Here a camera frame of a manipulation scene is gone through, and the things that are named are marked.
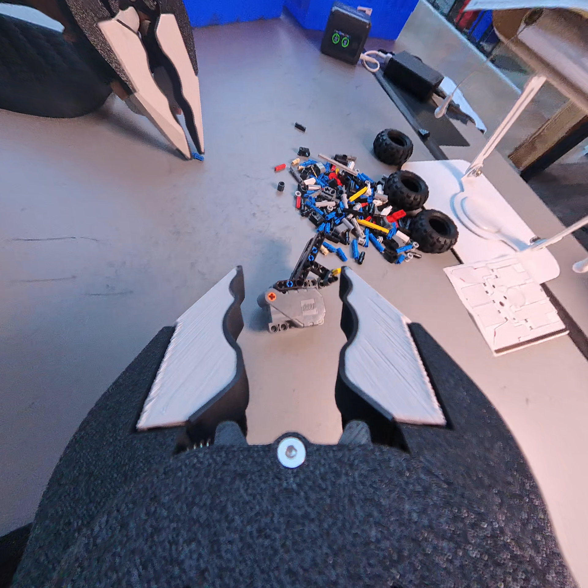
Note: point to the black toy tyre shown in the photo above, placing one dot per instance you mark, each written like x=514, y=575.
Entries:
x=434, y=231
x=392, y=147
x=406, y=190

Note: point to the black beam brick assembly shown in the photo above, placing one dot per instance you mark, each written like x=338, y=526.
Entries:
x=312, y=262

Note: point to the black device with green display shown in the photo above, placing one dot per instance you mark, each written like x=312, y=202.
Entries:
x=344, y=37

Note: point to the white paper sheet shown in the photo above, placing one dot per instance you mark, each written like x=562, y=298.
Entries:
x=464, y=106

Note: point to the clear sticker sheet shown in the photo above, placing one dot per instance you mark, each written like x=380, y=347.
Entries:
x=505, y=303

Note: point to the white book stand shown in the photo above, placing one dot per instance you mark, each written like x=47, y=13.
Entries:
x=496, y=220

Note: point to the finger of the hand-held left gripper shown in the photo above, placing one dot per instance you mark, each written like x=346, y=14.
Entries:
x=182, y=64
x=133, y=55

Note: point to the grey desk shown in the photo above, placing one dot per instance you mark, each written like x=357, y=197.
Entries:
x=92, y=230

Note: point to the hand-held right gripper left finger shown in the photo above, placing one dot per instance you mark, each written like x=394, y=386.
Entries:
x=193, y=367

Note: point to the grey motor block assembly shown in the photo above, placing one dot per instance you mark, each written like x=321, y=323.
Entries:
x=296, y=308

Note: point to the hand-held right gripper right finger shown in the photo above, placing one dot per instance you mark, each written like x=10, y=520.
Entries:
x=390, y=367

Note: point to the black power adapter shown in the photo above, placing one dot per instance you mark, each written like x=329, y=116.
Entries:
x=412, y=75

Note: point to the pile of small building bricks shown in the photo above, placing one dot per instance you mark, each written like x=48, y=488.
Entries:
x=349, y=207

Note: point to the blue plastic bin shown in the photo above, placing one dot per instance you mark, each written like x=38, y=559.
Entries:
x=395, y=14
x=230, y=11

